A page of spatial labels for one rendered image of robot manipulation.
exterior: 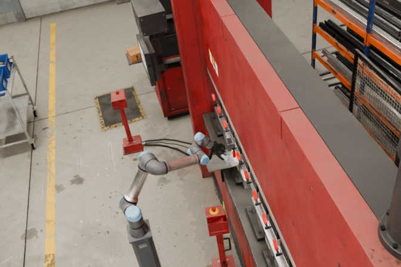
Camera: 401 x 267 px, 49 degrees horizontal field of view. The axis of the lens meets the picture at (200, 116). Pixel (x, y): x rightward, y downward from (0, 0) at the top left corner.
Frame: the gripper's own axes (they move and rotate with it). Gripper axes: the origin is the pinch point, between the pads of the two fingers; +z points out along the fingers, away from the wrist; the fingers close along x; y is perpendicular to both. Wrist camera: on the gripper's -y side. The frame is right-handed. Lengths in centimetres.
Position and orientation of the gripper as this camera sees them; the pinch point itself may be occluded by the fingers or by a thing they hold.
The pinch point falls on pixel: (227, 158)
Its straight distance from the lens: 360.8
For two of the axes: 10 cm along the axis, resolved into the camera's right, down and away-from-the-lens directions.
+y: 6.8, -6.0, -4.1
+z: 7.3, 5.3, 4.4
